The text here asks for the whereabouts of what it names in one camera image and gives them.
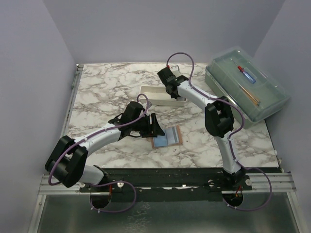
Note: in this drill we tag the orange pencil tool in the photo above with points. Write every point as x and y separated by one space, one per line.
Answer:
252 97

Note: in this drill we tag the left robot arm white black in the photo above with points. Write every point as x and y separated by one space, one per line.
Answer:
67 162

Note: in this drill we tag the white rectangular tray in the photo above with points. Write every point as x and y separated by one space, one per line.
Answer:
157 95

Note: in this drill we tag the tan leather card holder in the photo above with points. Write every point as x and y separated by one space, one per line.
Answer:
172 137

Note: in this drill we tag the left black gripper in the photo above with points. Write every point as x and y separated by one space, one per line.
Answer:
157 131

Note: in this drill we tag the aluminium frame rail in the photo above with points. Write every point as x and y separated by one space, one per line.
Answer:
40 201

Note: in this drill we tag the red blue screwdriver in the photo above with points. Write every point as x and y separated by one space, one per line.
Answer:
244 72

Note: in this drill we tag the clear green plastic toolbox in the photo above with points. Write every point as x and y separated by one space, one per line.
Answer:
224 78

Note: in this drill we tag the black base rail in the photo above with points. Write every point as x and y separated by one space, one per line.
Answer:
164 185

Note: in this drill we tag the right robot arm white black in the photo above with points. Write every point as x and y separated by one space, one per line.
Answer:
219 120

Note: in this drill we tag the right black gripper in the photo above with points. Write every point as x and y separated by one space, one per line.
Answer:
174 96

